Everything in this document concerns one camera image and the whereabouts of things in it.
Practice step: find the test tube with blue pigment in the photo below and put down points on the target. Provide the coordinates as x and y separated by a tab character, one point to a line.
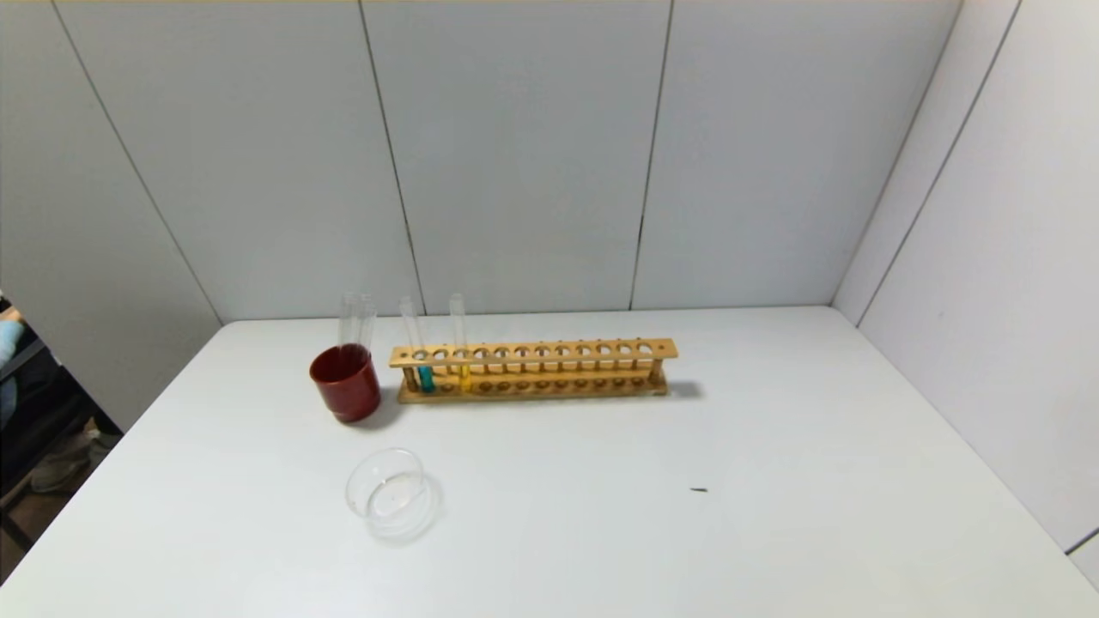
425	379

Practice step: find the clear glass dish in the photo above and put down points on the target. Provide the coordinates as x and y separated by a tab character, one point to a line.
391	502

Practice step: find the person in dark clothing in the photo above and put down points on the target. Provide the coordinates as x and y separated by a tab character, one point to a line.
43	395

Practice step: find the wooden test tube rack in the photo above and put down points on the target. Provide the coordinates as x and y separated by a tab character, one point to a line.
532	350

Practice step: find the test tube with yellow pigment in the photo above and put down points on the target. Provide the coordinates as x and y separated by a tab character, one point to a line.
464	378

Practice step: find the grey worn shoe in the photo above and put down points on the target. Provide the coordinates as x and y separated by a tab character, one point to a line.
64	463

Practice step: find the dark red cup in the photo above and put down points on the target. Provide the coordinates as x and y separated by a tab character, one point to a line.
348	390

